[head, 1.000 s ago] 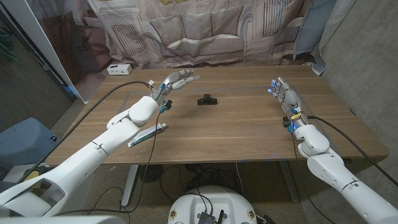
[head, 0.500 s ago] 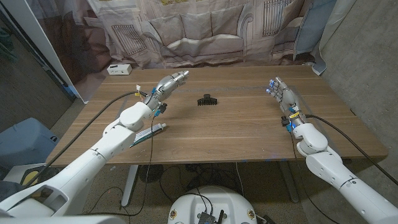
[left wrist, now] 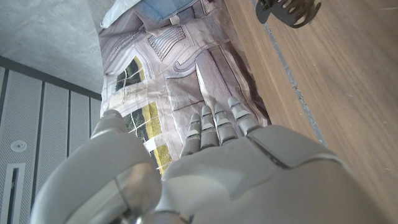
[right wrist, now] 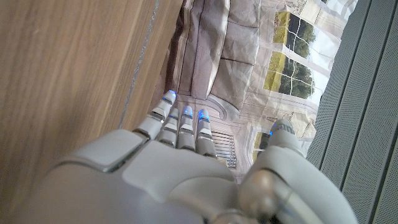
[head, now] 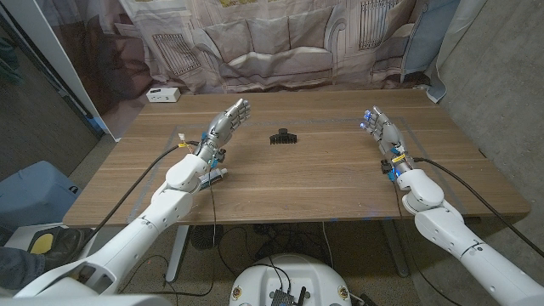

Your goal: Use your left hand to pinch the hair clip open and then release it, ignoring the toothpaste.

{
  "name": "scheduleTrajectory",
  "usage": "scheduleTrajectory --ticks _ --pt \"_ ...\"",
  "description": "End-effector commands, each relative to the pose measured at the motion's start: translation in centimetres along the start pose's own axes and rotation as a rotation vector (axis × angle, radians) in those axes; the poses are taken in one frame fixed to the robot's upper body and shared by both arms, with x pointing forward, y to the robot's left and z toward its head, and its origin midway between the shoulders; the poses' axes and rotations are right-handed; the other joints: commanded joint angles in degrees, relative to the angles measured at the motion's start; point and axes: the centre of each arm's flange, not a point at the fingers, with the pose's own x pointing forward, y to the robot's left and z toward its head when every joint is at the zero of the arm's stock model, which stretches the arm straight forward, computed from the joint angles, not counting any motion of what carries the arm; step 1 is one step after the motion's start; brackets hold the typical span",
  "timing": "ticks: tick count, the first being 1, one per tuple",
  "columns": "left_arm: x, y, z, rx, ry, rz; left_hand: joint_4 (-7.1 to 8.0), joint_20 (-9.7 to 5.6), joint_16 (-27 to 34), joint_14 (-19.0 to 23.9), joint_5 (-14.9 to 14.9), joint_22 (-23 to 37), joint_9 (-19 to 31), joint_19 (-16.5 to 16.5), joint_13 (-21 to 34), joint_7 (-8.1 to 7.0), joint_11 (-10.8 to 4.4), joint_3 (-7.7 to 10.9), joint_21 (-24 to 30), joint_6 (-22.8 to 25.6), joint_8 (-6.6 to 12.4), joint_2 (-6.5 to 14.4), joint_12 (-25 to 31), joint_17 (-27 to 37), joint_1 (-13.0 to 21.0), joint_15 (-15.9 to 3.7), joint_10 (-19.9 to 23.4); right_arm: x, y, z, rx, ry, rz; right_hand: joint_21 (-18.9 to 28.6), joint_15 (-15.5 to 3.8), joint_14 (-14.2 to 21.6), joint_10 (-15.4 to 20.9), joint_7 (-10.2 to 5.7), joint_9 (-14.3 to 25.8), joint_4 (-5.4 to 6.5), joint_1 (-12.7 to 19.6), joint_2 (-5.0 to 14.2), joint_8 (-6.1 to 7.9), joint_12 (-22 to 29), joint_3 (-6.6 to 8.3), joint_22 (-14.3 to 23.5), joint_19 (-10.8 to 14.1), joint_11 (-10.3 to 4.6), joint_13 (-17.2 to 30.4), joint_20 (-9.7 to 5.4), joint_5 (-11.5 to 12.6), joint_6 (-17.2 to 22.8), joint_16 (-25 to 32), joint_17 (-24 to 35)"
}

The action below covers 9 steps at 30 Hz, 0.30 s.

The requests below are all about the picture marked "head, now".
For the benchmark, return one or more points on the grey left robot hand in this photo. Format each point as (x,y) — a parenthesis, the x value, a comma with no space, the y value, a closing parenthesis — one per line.
(223,127)

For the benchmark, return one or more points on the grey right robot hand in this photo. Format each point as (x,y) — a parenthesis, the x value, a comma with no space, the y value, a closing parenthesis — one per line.
(387,134)

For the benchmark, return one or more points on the black claw hair clip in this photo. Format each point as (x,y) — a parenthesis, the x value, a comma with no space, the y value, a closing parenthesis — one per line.
(284,138)

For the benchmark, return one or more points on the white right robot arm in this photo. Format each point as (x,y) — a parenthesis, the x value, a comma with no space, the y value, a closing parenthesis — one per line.
(467,246)

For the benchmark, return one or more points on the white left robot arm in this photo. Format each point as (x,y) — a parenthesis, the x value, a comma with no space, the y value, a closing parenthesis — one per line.
(140,229)

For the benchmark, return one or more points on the white toothpaste tube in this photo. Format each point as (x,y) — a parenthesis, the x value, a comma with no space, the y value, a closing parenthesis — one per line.
(217,175)

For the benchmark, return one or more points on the white power strip box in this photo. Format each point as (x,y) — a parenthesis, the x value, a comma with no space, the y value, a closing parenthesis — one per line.
(162,94)

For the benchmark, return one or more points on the black round floor fan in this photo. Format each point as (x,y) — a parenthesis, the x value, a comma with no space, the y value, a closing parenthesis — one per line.
(207,236)

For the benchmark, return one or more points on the grey table leg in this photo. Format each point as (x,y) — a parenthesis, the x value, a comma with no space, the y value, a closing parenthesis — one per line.
(393,246)

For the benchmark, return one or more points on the printed sofa backdrop curtain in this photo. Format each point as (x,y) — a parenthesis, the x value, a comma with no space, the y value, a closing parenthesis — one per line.
(297,42)

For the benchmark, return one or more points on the pale grey hanging cloth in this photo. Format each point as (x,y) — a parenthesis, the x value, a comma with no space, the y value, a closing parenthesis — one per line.
(455,42)

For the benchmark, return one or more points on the white table leg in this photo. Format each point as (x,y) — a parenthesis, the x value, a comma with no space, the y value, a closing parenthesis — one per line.
(178,251)

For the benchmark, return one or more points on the white robot torso base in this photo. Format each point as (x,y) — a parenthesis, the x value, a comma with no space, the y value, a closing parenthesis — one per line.
(293,276)

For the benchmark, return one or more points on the black antenna module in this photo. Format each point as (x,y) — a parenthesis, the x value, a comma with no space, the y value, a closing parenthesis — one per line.
(282,297)

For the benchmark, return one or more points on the white partition panel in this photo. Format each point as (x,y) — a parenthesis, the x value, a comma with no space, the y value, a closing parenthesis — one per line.
(55,55)

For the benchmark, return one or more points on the blue plastic bin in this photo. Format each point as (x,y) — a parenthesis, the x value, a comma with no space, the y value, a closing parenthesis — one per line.
(30,195)

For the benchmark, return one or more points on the white floor unit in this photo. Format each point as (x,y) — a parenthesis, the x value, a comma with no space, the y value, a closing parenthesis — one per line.
(17,238)

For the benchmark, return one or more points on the person's leg in jeans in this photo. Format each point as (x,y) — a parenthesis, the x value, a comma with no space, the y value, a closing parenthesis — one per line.
(17,268)

